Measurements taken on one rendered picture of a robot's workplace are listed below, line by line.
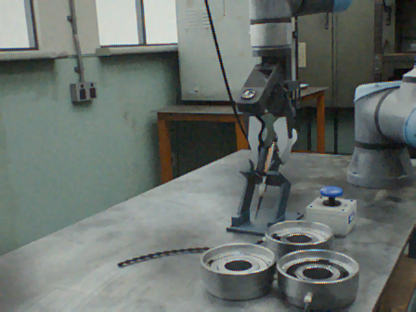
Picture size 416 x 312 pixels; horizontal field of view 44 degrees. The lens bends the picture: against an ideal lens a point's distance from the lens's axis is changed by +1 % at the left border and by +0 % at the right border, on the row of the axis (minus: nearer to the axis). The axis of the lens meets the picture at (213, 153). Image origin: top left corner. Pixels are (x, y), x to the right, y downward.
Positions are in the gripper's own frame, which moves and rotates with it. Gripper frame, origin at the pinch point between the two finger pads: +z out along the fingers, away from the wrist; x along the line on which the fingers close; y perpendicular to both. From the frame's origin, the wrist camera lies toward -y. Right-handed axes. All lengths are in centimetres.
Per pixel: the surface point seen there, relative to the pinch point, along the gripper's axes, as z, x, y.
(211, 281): 9.4, -6.5, -32.3
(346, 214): 8.0, -15.6, -3.2
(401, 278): 37, -16, 38
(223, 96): 8, 116, 179
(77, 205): 55, 153, 92
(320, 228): 8.6, -13.4, -9.9
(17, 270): 11.8, 26.1, -37.6
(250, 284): 9.3, -11.6, -30.9
